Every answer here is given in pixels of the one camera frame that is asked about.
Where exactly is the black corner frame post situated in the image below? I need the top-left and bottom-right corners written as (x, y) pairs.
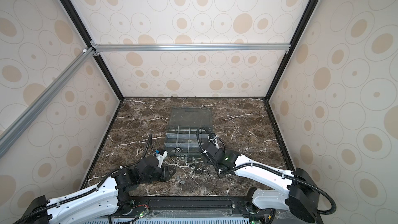
top-left (265, 0), bottom-right (319, 102)
top-left (59, 0), bottom-right (124, 102)

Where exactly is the silver aluminium rail left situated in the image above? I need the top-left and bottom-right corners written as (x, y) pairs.
top-left (1, 47), bottom-right (94, 157)

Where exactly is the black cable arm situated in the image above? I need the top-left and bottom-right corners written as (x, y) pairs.
top-left (12, 132), bottom-right (153, 224)
top-left (195, 126), bottom-right (338, 215)

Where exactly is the black corner frame post left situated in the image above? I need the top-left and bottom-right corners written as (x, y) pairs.
top-left (59, 0), bottom-right (124, 102)

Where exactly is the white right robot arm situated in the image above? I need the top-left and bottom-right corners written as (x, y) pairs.
top-left (200, 142), bottom-right (320, 223)

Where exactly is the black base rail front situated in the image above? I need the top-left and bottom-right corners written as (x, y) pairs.
top-left (105, 194), bottom-right (324, 224)

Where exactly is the silver aluminium crossbar rear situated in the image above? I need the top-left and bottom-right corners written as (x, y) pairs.
top-left (94, 43), bottom-right (290, 52)

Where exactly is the black corner frame post right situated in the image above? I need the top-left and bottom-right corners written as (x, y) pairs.
top-left (265, 0), bottom-right (319, 102)

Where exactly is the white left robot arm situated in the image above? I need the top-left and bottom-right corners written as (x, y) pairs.
top-left (16, 154), bottom-right (176, 224)

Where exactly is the clear plastic compartment box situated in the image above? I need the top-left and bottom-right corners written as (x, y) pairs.
top-left (164, 107), bottom-right (213, 157)

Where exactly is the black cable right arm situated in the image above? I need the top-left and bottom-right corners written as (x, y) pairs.
top-left (195, 126), bottom-right (338, 215)

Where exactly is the pile of screws and nuts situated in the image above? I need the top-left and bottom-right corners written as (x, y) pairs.
top-left (166, 155), bottom-right (214, 187)

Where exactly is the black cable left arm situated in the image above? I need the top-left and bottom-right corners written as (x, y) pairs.
top-left (12, 132), bottom-right (153, 224)

